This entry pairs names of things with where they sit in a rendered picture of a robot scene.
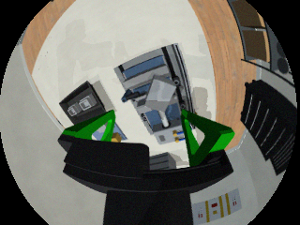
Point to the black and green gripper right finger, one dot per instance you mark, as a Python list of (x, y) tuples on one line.
[(216, 136)]

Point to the yellow brass block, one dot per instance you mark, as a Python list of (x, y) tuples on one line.
[(116, 137)]

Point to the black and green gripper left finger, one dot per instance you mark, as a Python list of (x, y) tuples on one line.
[(86, 128)]

